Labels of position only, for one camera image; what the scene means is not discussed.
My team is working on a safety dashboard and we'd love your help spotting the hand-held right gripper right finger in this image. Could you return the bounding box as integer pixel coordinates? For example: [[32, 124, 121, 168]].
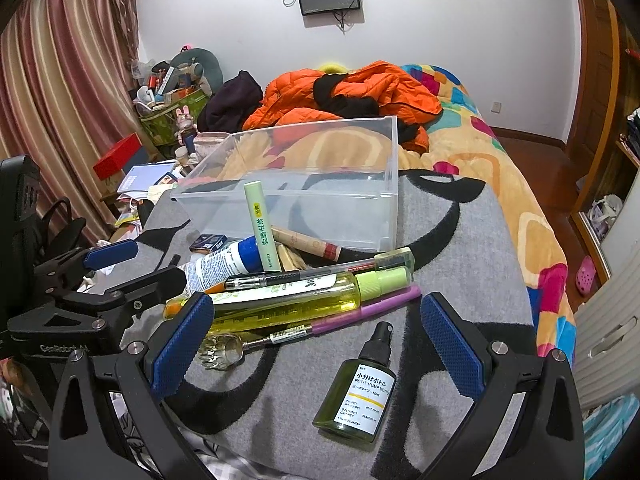
[[419, 291, 586, 480]]

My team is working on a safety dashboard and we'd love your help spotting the pale wooden block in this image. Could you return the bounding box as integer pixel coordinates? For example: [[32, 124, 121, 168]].
[[277, 245, 308, 273]]

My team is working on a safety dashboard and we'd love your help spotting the grey neck pillow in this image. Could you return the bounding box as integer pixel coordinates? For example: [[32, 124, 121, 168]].
[[167, 47, 224, 96]]

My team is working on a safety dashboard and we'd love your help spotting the white bag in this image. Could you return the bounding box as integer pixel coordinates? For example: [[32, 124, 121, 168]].
[[590, 194, 623, 241]]

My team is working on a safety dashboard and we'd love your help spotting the white drawer unit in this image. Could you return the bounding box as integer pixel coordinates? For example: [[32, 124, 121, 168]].
[[572, 255, 640, 406]]

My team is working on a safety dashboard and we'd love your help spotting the clear plastic bin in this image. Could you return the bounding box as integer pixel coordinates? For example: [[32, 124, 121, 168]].
[[170, 116, 399, 252]]

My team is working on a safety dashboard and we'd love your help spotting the pink pouch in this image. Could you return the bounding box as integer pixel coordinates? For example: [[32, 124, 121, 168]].
[[194, 131, 231, 161]]

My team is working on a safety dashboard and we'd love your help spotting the striped pink curtain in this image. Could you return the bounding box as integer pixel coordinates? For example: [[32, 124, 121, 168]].
[[0, 0, 166, 231]]

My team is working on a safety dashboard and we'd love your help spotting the wooden door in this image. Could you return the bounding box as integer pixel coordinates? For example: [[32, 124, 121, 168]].
[[567, 0, 640, 161]]

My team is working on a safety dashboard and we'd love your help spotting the wooden cylinder with red end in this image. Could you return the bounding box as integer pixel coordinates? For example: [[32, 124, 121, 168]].
[[270, 226, 343, 262]]

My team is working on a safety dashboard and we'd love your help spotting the pink slipper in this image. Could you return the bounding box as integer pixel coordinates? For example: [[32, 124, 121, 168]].
[[574, 255, 597, 295]]

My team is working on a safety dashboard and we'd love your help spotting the dark purple garment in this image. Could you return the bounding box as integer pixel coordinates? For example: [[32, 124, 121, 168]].
[[197, 70, 264, 133]]

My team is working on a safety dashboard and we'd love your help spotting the black cloth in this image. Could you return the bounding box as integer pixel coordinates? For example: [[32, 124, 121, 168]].
[[312, 72, 381, 121]]

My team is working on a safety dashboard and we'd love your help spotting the white tube with blue cap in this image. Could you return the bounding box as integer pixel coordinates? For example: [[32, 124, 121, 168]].
[[181, 236, 263, 296]]

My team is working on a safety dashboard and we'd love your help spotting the green basket of clutter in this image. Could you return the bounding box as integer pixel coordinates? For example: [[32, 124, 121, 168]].
[[139, 87, 210, 148]]

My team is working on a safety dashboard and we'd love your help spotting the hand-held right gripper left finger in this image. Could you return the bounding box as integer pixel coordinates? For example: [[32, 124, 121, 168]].
[[47, 291, 216, 480]]

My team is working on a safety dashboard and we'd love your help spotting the blue notebook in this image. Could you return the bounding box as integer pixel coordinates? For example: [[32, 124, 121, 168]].
[[117, 161, 177, 195]]

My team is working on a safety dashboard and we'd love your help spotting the clear black pen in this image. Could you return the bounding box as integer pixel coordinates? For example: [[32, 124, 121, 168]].
[[224, 256, 401, 291]]

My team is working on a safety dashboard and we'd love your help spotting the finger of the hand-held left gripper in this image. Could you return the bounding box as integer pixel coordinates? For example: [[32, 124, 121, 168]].
[[32, 239, 139, 291], [75, 266, 188, 328]]

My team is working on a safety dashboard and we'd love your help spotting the pink bunny toy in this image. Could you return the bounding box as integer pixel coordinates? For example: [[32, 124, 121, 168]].
[[172, 106, 197, 147]]

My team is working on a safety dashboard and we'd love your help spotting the red box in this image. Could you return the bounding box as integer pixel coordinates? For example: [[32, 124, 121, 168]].
[[92, 132, 146, 181]]

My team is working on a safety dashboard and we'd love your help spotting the colourful patterned blanket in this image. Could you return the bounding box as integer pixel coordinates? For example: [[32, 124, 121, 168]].
[[220, 62, 576, 361]]

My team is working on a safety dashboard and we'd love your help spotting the small blue box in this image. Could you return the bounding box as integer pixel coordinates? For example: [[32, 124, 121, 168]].
[[189, 234, 228, 255]]

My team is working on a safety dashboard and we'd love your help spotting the orange puffer jacket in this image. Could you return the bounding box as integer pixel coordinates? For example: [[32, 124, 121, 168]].
[[242, 60, 445, 153]]

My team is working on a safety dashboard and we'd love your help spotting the light green tube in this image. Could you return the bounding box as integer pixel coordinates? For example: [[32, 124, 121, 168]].
[[244, 181, 281, 271]]

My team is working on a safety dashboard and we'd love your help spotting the small dark spray bottle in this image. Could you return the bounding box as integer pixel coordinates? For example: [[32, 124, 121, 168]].
[[312, 321, 398, 445]]

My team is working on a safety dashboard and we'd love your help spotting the yellow spray bottle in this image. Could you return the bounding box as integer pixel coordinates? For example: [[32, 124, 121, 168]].
[[165, 266, 412, 338]]

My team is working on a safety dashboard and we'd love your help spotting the black office chair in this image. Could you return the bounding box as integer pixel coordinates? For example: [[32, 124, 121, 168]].
[[40, 199, 88, 251]]

